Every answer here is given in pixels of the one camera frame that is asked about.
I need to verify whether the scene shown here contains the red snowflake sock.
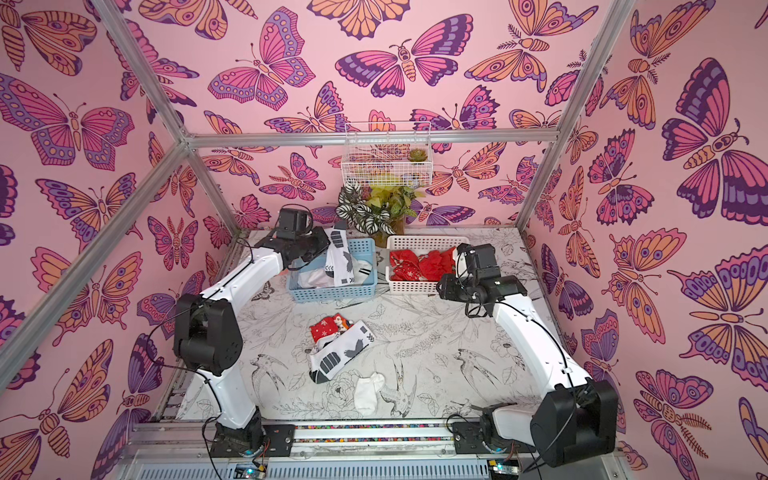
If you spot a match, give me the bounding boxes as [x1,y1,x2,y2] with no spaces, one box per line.
[310,314,353,343]

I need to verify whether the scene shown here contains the potted green leafy plant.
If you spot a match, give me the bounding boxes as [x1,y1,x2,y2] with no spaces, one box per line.
[336,180,424,248]

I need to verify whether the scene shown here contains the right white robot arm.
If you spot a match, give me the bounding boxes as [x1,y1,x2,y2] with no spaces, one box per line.
[437,243,619,467]

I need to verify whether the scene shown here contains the white plastic basket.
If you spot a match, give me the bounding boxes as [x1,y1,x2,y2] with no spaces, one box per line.
[386,235,469,295]

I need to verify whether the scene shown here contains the white sock chevron pattern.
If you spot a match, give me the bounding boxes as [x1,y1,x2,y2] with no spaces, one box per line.
[309,321,375,384]

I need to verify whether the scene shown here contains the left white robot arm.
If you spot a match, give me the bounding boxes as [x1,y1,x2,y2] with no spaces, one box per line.
[173,204,330,456]

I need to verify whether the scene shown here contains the white wire wall basket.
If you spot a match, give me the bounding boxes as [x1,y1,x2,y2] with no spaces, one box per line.
[340,120,434,189]

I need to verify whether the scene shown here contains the small plain white sock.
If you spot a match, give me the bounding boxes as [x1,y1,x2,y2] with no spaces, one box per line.
[353,372,386,416]

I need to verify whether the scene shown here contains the small succulent in basket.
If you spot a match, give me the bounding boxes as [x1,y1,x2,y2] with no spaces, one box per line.
[407,148,429,163]

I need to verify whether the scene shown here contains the white sock black stripes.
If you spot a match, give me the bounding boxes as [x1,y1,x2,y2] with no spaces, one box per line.
[353,258,374,285]

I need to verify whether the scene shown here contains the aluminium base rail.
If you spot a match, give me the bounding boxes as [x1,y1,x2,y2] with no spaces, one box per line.
[113,418,636,479]

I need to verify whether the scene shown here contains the light blue plastic basket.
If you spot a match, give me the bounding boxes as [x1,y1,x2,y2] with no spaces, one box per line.
[286,238,378,303]

